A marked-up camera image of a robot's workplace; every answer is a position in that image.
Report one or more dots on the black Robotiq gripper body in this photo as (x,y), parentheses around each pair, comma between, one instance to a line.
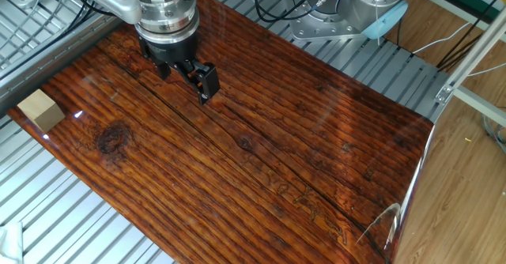
(174,52)

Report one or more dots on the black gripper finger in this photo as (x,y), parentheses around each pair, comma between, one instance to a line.
(163,70)
(207,82)

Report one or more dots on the light wooden cube block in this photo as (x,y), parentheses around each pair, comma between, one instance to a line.
(39,110)

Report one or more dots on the silver wrist coupling flange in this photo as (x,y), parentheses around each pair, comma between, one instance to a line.
(170,15)

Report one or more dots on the glossy wood grain mat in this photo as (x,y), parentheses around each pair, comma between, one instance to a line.
(257,157)

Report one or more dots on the white crumpled cloth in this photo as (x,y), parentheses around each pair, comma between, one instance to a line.
(10,244)

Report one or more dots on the aluminium table edge rail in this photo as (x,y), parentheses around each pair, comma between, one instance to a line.
(47,62)

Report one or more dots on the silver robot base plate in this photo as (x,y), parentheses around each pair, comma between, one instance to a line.
(316,29)

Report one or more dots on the aluminium frame post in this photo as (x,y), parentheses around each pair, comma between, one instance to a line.
(474,46)

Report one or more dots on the aluminium frame beam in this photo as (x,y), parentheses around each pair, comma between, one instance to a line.
(482,104)

